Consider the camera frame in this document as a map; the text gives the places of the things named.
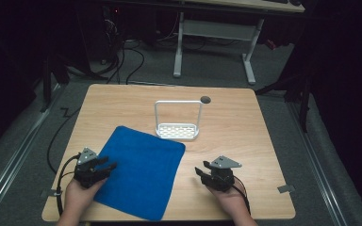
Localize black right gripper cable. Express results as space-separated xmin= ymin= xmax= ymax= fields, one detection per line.
xmin=231 ymin=174 xmax=253 ymax=217

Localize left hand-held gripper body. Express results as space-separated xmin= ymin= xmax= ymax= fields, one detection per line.
xmin=74 ymin=147 xmax=107 ymax=189

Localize black stand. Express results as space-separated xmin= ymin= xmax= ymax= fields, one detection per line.
xmin=40 ymin=52 xmax=72 ymax=113
xmin=254 ymin=71 xmax=313 ymax=134

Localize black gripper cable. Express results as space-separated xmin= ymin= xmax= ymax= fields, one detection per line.
xmin=231 ymin=174 xmax=253 ymax=217
xmin=55 ymin=153 xmax=82 ymax=218

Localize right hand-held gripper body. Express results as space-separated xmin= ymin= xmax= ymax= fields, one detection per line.
xmin=201 ymin=155 xmax=243 ymax=193

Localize metal floor rail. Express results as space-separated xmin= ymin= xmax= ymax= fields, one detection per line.
xmin=287 ymin=101 xmax=351 ymax=226
xmin=0 ymin=82 xmax=64 ymax=221

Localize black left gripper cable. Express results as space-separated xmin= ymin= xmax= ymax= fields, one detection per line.
xmin=55 ymin=153 xmax=82 ymax=218

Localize grey tape piece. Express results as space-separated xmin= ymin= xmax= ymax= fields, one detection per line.
xmin=40 ymin=188 xmax=63 ymax=199

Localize dark computer tower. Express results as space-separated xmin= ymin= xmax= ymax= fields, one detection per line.
xmin=87 ymin=4 xmax=124 ymax=64

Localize blue towel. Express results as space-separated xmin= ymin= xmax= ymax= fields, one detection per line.
xmin=92 ymin=125 xmax=187 ymax=222

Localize black floor cable loop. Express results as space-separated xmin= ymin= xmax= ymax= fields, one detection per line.
xmin=106 ymin=40 xmax=146 ymax=86

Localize person's right hand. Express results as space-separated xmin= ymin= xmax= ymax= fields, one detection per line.
xmin=206 ymin=184 xmax=253 ymax=218

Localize white rack with tall handle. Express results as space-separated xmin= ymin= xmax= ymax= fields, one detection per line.
xmin=154 ymin=99 xmax=204 ymax=142

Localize white-framed wooden desk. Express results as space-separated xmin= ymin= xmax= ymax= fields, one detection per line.
xmin=169 ymin=0 xmax=306 ymax=87

